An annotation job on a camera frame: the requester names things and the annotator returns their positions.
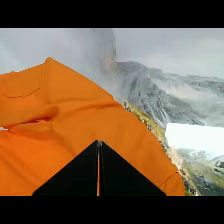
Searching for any orange garment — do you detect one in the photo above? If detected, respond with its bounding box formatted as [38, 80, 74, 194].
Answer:
[0, 56, 186, 197]

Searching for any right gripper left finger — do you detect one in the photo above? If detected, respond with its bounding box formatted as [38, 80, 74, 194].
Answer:
[32, 140, 100, 197]

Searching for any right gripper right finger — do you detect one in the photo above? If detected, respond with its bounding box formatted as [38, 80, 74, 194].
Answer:
[98, 140, 167, 197]

